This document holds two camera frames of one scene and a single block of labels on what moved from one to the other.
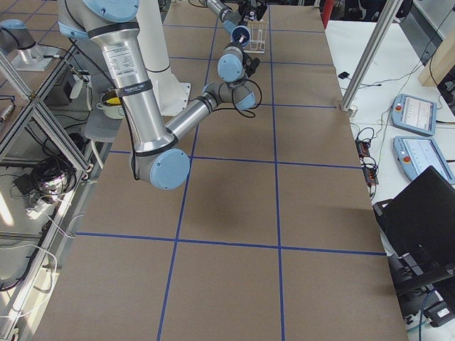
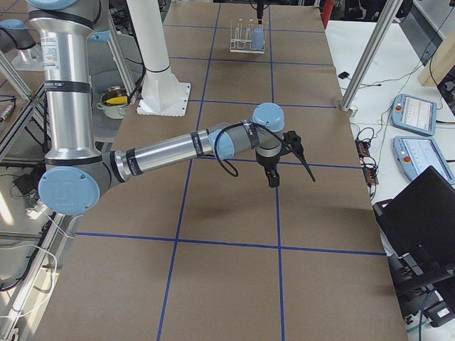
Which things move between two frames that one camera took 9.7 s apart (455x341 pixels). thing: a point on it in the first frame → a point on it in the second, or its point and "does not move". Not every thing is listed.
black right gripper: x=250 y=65 → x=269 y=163
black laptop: x=417 y=229 does not move
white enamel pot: x=111 y=104 does not move
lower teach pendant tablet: x=416 y=154 does not move
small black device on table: x=344 y=74 does not move
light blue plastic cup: x=241 y=30 → x=257 y=39
